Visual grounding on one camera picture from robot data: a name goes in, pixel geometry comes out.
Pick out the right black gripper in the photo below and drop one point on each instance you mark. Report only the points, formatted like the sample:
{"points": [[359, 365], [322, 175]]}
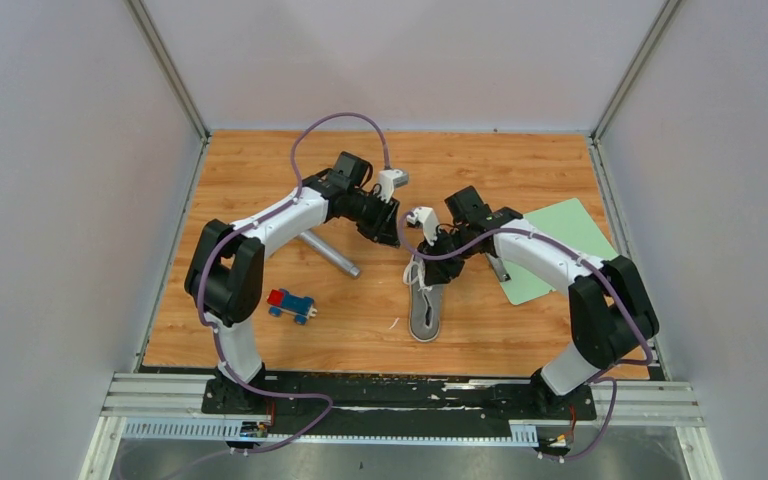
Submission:
{"points": [[438, 271]]}

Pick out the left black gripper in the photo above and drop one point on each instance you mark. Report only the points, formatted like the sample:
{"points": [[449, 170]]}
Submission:
{"points": [[383, 228]]}

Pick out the white shoelace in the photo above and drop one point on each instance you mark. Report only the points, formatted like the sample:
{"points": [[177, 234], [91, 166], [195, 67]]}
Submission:
{"points": [[413, 277]]}

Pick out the grey canvas sneaker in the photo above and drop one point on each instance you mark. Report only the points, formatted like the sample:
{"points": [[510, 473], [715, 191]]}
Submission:
{"points": [[425, 314]]}

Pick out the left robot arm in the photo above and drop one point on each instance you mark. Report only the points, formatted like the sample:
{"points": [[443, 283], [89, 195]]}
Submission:
{"points": [[225, 276]]}

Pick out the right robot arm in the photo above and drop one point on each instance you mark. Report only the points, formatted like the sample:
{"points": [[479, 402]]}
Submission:
{"points": [[610, 311]]}

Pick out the silver microphone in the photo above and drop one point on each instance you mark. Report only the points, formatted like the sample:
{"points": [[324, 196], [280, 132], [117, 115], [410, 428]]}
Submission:
{"points": [[330, 253]]}

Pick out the blue red toy car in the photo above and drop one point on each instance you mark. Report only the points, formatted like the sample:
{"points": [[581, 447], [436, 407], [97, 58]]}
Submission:
{"points": [[300, 309]]}

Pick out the green clipboard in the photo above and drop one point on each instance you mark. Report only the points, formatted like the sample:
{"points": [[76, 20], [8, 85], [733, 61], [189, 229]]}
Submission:
{"points": [[547, 261]]}

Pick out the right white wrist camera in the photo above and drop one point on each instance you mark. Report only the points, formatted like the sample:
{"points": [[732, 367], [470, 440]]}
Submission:
{"points": [[425, 219]]}

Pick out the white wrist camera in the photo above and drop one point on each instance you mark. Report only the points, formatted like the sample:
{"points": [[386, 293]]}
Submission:
{"points": [[389, 180], [425, 219]]}

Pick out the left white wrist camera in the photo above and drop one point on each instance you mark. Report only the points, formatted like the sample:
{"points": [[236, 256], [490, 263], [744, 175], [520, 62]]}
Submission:
{"points": [[389, 180]]}

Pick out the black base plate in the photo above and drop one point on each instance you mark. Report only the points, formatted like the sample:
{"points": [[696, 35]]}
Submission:
{"points": [[389, 405]]}

